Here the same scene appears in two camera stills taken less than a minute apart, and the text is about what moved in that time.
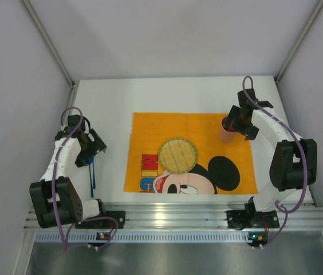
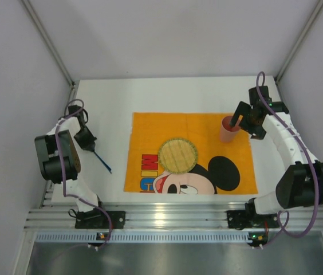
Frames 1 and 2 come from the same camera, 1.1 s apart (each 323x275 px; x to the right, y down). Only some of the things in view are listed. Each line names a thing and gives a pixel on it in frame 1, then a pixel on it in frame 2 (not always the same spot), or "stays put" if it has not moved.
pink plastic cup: (228, 134) stays put
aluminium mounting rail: (205, 215) stays put
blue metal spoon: (90, 161) -> (103, 162)
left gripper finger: (81, 161) -> (89, 145)
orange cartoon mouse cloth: (221, 168) stays put
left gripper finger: (95, 136) -> (91, 141)
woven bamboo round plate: (178, 155) stays put
